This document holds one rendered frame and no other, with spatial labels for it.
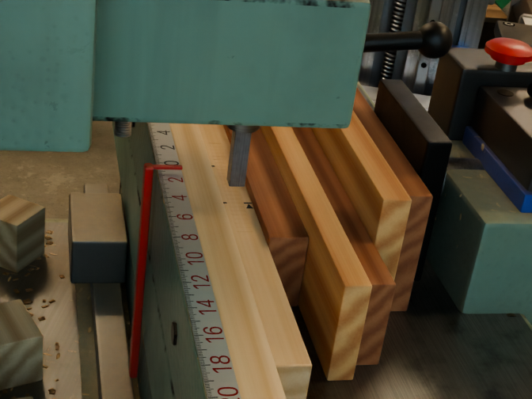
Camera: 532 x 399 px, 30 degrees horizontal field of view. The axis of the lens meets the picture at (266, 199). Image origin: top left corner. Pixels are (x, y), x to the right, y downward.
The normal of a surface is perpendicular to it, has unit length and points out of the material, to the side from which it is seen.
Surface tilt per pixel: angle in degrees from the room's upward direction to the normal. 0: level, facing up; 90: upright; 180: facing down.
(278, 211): 0
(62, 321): 0
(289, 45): 90
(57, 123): 90
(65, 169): 0
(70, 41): 90
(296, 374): 90
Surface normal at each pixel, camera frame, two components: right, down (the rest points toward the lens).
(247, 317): 0.12, -0.88
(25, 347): 0.51, 0.46
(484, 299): 0.19, 0.48
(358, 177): -0.97, -0.01
